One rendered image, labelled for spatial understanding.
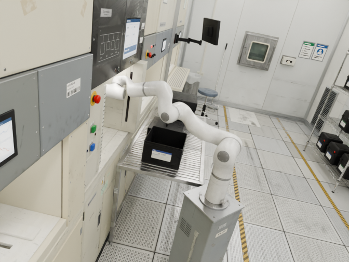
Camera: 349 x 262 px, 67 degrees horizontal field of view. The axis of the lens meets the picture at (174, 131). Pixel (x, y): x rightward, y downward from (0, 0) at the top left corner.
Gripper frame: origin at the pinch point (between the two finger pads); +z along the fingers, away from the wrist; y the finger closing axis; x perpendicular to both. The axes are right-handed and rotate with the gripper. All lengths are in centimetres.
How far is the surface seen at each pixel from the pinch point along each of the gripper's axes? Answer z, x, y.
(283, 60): -243, 3, 415
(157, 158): -61, -40, -5
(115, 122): -22.7, -28.9, 15.1
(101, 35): -34, 41, -52
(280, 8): -207, 95, 424
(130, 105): -32.4, -12.7, 14.8
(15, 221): -14, -36, -86
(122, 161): -38, -45, -10
